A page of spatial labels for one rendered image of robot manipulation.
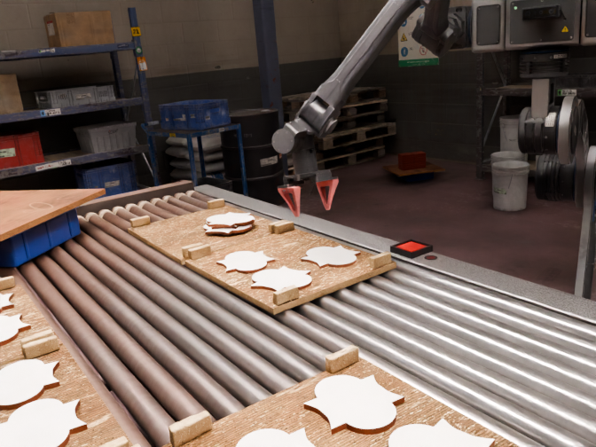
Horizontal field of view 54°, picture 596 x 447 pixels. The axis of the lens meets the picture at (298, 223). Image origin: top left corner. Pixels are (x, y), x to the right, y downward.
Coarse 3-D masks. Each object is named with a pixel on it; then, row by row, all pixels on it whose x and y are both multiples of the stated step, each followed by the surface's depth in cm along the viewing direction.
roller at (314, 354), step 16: (96, 224) 202; (112, 224) 196; (128, 240) 178; (144, 256) 167; (160, 256) 160; (176, 272) 149; (192, 272) 146; (192, 288) 141; (208, 288) 136; (224, 304) 129; (240, 304) 125; (256, 320) 118; (272, 320) 116; (272, 336) 113; (288, 336) 110; (304, 352) 105; (320, 352) 103; (320, 368) 101
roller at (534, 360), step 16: (176, 208) 209; (352, 288) 131; (368, 288) 128; (384, 304) 123; (400, 304) 120; (416, 304) 118; (432, 320) 113; (448, 320) 111; (464, 336) 106; (480, 336) 104; (496, 336) 103; (496, 352) 101; (512, 352) 99; (528, 352) 97; (544, 368) 94; (560, 368) 92; (576, 368) 92; (576, 384) 89; (592, 384) 88
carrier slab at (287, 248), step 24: (264, 240) 160; (288, 240) 159; (312, 240) 157; (192, 264) 147; (288, 264) 141; (312, 264) 140; (360, 264) 137; (240, 288) 129; (312, 288) 126; (336, 288) 128
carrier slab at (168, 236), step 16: (224, 208) 197; (160, 224) 185; (176, 224) 183; (192, 224) 182; (256, 224) 176; (144, 240) 173; (160, 240) 168; (176, 240) 167; (192, 240) 166; (208, 240) 165; (224, 240) 163; (240, 240) 162; (176, 256) 154
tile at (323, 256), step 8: (312, 248) 148; (320, 248) 148; (328, 248) 147; (336, 248) 147; (344, 248) 146; (312, 256) 143; (320, 256) 142; (328, 256) 142; (336, 256) 141; (344, 256) 141; (352, 256) 140; (320, 264) 137; (328, 264) 138; (336, 264) 137; (344, 264) 136; (352, 264) 138
